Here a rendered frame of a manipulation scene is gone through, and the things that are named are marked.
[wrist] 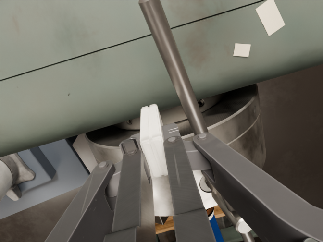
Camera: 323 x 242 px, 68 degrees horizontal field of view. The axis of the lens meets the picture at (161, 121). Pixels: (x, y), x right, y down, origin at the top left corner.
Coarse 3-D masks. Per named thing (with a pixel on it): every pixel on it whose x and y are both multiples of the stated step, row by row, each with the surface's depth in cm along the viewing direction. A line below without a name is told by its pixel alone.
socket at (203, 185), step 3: (204, 177) 32; (201, 180) 32; (204, 180) 33; (201, 183) 33; (204, 183) 33; (201, 186) 33; (204, 186) 33; (207, 186) 33; (204, 189) 33; (207, 189) 33; (210, 189) 33
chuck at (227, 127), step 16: (224, 96) 38; (240, 96) 36; (256, 96) 36; (208, 112) 34; (224, 112) 33; (240, 112) 32; (256, 112) 36; (112, 128) 39; (208, 128) 30; (224, 128) 31; (240, 128) 33; (96, 144) 35; (112, 144) 34; (112, 160) 34
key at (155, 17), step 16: (144, 0) 13; (160, 0) 14; (144, 16) 14; (160, 16) 14; (160, 32) 14; (160, 48) 15; (176, 48) 15; (176, 64) 15; (176, 80) 16; (192, 96) 17; (192, 112) 18; (192, 128) 19
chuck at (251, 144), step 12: (252, 132) 35; (228, 144) 32; (240, 144) 33; (252, 144) 35; (264, 144) 41; (252, 156) 36; (264, 156) 40; (156, 180) 32; (168, 180) 32; (156, 192) 34; (168, 192) 33; (204, 192) 33; (156, 204) 35; (168, 204) 34; (204, 204) 34; (216, 204) 34
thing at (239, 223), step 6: (210, 186) 32; (216, 192) 29; (216, 198) 29; (222, 198) 28; (222, 204) 28; (222, 210) 28; (234, 210) 26; (228, 216) 26; (234, 216) 25; (234, 222) 25; (240, 222) 25; (240, 228) 25; (246, 228) 25
